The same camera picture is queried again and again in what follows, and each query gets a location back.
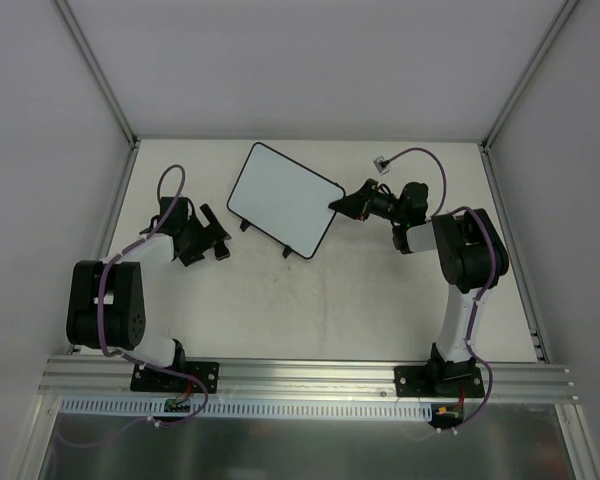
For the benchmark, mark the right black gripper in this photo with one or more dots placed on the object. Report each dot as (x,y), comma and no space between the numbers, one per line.
(365,201)

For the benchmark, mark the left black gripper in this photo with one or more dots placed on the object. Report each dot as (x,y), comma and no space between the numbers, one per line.
(200,240)

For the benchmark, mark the white whiteboard black frame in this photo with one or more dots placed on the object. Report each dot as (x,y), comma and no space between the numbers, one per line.
(284,199)

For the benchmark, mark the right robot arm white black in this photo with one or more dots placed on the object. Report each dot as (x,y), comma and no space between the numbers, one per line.
(472,259)

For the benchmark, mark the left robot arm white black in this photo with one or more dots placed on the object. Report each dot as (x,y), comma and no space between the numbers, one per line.
(106,307)

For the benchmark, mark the left whiteboard foot black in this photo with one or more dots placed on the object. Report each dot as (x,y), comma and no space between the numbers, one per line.
(245,225)

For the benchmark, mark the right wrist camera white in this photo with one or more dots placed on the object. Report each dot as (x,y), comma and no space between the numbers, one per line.
(382,166)

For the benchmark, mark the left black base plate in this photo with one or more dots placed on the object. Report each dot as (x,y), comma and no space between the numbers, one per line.
(149,380)

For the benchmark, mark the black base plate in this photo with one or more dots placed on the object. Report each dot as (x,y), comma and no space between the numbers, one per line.
(414,381)
(149,380)

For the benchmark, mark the left aluminium corner post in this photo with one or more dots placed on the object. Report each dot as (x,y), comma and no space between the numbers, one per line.
(79,38)

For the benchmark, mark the aluminium corner post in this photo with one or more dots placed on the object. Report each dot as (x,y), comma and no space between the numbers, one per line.
(79,38)
(548,39)

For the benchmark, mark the white slotted cable duct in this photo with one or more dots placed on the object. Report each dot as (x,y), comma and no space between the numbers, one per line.
(248,408)

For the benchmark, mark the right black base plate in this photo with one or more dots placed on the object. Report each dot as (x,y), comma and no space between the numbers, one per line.
(414,381)

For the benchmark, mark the aluminium front rail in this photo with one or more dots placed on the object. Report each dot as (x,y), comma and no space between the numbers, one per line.
(534,383)

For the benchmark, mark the right aluminium corner post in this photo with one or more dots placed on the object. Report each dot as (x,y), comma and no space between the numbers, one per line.
(548,39)

